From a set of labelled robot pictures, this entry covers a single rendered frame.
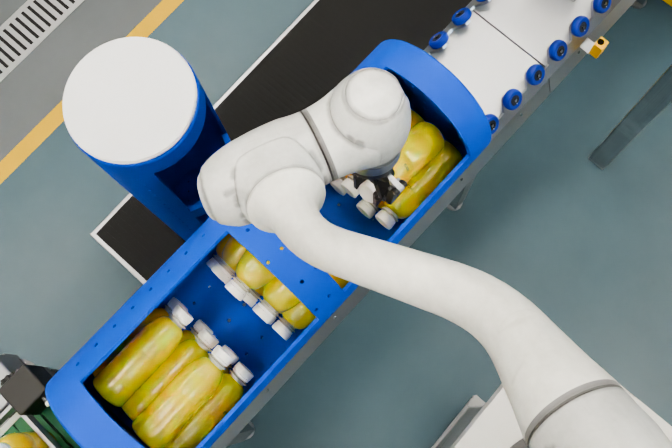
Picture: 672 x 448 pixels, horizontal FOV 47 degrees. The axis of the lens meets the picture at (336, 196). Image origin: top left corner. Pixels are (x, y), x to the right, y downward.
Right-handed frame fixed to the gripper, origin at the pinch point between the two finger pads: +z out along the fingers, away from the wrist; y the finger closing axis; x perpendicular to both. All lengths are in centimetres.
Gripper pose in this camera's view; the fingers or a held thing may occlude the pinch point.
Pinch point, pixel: (370, 185)
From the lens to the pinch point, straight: 133.1
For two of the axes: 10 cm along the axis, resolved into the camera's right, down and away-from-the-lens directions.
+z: 0.4, 2.5, 9.7
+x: -6.8, 7.2, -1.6
